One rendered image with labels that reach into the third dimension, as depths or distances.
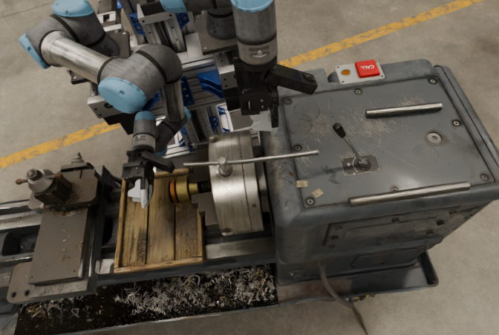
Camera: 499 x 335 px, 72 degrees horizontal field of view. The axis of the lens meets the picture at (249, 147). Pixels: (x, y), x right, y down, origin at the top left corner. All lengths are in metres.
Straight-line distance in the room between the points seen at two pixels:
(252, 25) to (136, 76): 0.43
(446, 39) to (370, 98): 2.33
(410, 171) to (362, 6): 2.69
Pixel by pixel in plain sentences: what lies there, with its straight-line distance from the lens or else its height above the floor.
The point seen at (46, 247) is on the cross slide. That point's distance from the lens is 1.35.
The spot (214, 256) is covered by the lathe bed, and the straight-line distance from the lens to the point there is 1.23.
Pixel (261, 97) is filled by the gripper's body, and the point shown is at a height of 1.50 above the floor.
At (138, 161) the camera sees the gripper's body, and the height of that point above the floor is 1.11.
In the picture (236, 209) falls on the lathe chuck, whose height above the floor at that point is 1.17.
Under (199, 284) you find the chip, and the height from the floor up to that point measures 0.55.
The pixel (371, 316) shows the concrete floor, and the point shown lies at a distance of 2.10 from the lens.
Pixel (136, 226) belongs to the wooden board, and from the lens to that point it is 1.33.
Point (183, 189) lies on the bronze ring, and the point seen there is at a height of 1.12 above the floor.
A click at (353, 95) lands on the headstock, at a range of 1.05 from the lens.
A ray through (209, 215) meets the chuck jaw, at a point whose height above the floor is 1.10.
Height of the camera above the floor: 2.04
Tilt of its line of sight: 58 degrees down
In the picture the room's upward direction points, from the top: 9 degrees counter-clockwise
